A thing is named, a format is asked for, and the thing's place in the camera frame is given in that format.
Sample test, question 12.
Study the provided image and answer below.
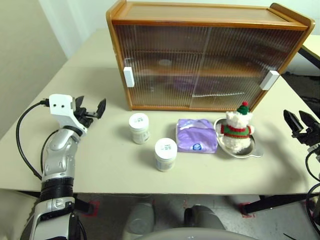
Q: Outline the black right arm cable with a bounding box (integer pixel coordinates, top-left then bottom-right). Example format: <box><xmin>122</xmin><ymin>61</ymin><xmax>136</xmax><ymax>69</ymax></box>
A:
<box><xmin>304</xmin><ymin>146</ymin><xmax>320</xmax><ymax>226</ymax></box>

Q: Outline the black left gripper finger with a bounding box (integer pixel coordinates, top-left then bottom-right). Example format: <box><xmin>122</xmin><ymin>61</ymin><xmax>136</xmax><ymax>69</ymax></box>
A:
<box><xmin>74</xmin><ymin>95</ymin><xmax>86</xmax><ymax>111</ymax></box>
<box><xmin>96</xmin><ymin>98</ymin><xmax>107</xmax><ymax>120</ymax></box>

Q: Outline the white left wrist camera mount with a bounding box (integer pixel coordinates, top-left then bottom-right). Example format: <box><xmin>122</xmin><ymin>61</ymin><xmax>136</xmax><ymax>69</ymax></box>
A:
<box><xmin>48</xmin><ymin>93</ymin><xmax>89</xmax><ymax>137</ymax></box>

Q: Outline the purple tissue pack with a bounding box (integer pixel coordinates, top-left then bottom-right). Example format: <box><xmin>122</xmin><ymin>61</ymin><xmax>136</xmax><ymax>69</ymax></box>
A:
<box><xmin>175</xmin><ymin>118</ymin><xmax>219</xmax><ymax>154</ymax></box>

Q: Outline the white plush bear green hat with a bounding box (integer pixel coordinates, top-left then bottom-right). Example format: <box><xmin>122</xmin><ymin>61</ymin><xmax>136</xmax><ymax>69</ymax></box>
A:
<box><xmin>219</xmin><ymin>101</ymin><xmax>255</xmax><ymax>154</ymax></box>

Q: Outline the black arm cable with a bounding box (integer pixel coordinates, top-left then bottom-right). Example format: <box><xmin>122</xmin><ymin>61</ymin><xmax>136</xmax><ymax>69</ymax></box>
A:
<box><xmin>304</xmin><ymin>146</ymin><xmax>320</xmax><ymax>226</ymax></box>
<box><xmin>15</xmin><ymin>99</ymin><xmax>60</xmax><ymax>181</ymax></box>

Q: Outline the wooden cabinet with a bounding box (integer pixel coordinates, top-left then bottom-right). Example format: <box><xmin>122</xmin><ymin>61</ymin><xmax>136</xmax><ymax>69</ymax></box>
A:
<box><xmin>105</xmin><ymin>1</ymin><xmax>316</xmax><ymax>112</ymax></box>

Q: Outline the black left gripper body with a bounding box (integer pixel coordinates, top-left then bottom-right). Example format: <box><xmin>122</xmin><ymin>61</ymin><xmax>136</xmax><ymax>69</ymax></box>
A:
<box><xmin>73</xmin><ymin>106</ymin><xmax>99</xmax><ymax>131</ymax></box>

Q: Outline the white door handle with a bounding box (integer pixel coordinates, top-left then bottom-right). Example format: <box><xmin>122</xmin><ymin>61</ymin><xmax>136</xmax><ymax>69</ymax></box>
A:
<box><xmin>259</xmin><ymin>70</ymin><xmax>280</xmax><ymax>91</ymax></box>
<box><xmin>123</xmin><ymin>66</ymin><xmax>136</xmax><ymax>88</ymax></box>

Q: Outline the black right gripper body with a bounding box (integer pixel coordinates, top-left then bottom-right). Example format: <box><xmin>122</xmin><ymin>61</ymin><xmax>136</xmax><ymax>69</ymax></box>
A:
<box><xmin>291</xmin><ymin>128</ymin><xmax>320</xmax><ymax>148</ymax></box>

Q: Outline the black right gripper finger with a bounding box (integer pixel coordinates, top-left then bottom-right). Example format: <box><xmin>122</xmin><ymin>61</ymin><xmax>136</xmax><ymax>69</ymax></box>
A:
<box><xmin>283</xmin><ymin>109</ymin><xmax>303</xmax><ymax>135</ymax></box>
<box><xmin>298</xmin><ymin>109</ymin><xmax>320</xmax><ymax>131</ymax></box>

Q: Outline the grey rounded leg shape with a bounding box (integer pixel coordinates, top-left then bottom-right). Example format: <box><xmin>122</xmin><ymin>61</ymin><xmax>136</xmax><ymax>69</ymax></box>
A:
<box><xmin>183</xmin><ymin>204</ymin><xmax>226</xmax><ymax>232</ymax></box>
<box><xmin>122</xmin><ymin>194</ymin><xmax>156</xmax><ymax>240</ymax></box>

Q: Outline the white labelled plastic jar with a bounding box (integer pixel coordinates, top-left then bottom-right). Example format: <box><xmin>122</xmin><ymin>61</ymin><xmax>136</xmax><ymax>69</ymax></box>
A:
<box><xmin>128</xmin><ymin>112</ymin><xmax>150</xmax><ymax>145</ymax></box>
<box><xmin>154</xmin><ymin>137</ymin><xmax>178</xmax><ymax>173</ymax></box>

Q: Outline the cracked ribbed clear sliding door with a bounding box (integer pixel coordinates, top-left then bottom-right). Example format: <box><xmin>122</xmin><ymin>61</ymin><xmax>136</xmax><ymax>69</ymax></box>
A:
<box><xmin>191</xmin><ymin>24</ymin><xmax>306</xmax><ymax>111</ymax></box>

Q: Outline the black table leg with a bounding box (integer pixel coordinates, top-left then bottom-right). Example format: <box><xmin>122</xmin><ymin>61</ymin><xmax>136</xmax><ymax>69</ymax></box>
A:
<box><xmin>241</xmin><ymin>193</ymin><xmax>310</xmax><ymax>216</ymax></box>
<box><xmin>73</xmin><ymin>197</ymin><xmax>93</xmax><ymax>215</ymax></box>

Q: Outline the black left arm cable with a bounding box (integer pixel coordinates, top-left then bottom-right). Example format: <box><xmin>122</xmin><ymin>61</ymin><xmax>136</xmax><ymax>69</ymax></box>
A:
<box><xmin>15</xmin><ymin>99</ymin><xmax>60</xmax><ymax>181</ymax></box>

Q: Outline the pale side table black frame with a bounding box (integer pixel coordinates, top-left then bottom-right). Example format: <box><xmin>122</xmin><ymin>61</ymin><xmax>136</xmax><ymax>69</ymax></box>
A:
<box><xmin>298</xmin><ymin>32</ymin><xmax>320</xmax><ymax>76</ymax></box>

